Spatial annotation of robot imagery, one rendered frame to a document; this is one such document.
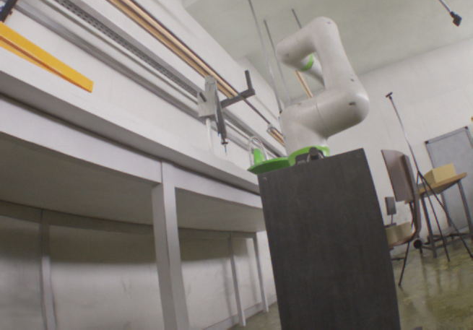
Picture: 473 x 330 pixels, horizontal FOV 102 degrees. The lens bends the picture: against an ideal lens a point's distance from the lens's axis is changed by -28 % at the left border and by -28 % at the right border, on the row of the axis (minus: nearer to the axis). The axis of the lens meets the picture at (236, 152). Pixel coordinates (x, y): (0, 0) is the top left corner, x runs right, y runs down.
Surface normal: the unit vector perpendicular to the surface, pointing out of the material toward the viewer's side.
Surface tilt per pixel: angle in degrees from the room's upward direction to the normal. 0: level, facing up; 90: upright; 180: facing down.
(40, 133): 90
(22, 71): 90
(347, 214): 90
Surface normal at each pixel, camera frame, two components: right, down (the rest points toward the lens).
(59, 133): 0.86, -0.30
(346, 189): -0.33, -0.32
